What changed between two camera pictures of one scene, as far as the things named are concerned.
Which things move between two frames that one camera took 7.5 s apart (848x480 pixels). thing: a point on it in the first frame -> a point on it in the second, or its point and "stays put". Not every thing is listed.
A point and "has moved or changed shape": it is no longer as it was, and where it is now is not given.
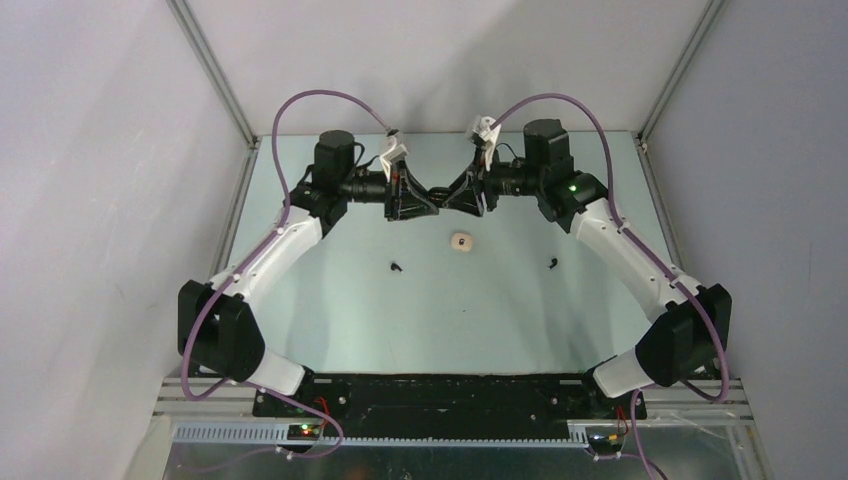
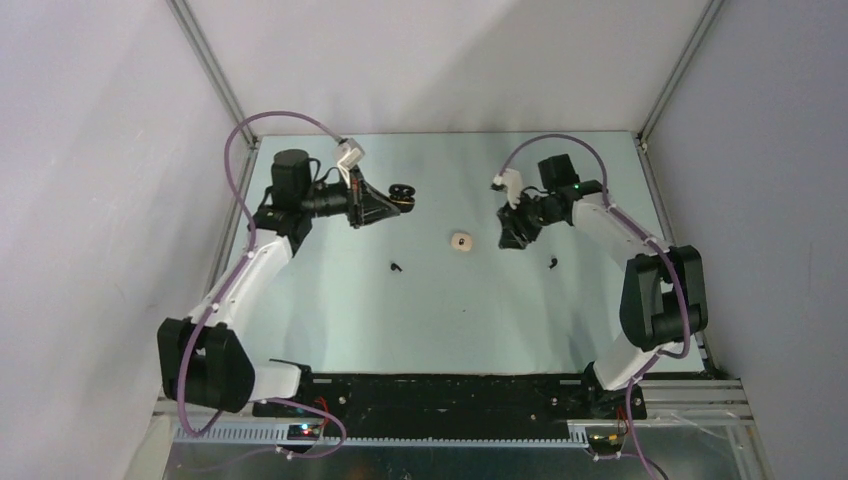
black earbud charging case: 438,195 has moved or changed shape
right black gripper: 469,188 -> 512,226
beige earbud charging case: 461,241 stays put
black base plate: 448,405 stays put
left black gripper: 405,197 -> 365,205
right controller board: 605,443 stays put
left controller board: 303,432 stays put
